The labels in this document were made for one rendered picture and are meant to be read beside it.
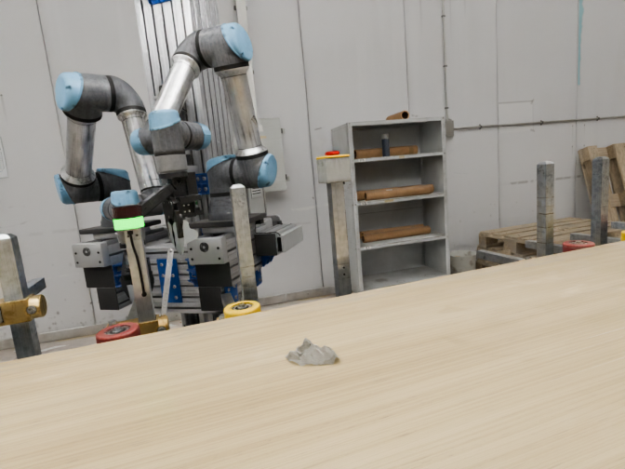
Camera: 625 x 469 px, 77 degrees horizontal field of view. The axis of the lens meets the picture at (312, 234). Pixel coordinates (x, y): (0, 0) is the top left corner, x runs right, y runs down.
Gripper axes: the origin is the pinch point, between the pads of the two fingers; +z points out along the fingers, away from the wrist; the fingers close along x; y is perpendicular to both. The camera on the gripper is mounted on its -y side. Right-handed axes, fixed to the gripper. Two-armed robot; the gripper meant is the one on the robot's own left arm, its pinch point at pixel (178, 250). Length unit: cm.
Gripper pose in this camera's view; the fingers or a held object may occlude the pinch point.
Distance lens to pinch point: 108.8
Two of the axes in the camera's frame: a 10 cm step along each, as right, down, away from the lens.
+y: 7.7, -1.9, 6.1
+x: -6.3, -0.6, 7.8
